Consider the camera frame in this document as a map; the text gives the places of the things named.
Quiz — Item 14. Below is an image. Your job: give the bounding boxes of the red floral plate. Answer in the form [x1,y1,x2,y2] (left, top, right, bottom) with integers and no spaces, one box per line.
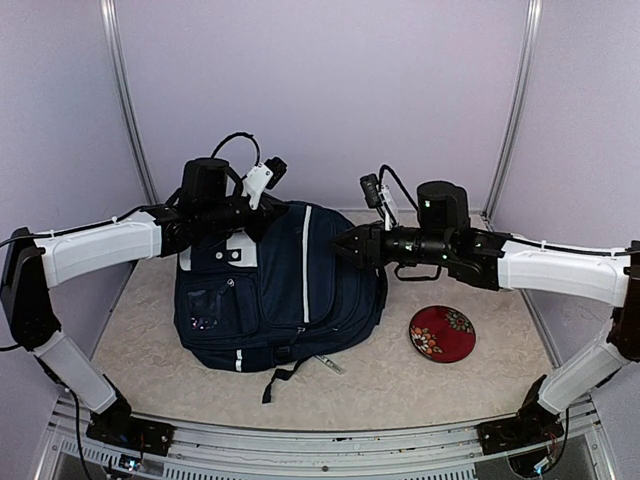
[408,305,476,364]

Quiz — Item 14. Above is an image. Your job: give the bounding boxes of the aluminium corner post right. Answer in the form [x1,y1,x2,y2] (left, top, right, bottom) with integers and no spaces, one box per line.
[483,0,543,223]

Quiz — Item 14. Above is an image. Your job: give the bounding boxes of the aluminium corner post left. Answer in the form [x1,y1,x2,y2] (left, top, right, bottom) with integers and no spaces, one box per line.
[99,0,158,203]

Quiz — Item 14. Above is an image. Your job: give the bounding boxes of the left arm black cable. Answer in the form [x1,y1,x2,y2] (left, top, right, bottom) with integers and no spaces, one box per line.
[209,132,264,169]

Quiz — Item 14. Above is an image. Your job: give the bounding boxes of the navy blue student backpack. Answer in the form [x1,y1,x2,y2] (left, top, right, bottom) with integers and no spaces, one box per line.
[174,201,388,380]

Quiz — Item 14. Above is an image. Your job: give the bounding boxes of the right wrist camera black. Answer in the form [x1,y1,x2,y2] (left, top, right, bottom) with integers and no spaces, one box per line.
[359,173,399,231]

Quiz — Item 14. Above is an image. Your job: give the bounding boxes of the aluminium corner post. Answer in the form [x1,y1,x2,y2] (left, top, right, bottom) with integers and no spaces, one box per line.
[483,0,543,223]
[99,0,158,203]

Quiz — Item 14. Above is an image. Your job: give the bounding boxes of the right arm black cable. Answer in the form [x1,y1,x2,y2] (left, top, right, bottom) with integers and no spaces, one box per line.
[378,164,421,211]

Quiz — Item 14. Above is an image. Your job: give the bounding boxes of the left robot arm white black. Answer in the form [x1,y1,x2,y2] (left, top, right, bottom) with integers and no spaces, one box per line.
[1,157,287,445]

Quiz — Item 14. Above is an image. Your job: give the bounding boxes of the aluminium front rail frame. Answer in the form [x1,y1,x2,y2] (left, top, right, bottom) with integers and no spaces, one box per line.
[27,395,620,479]

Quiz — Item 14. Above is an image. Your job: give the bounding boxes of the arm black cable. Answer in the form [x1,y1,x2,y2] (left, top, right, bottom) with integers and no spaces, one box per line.
[209,132,264,169]
[378,164,421,211]

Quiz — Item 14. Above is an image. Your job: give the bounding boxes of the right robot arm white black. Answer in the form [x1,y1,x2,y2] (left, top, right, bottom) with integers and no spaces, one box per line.
[332,175,639,444]

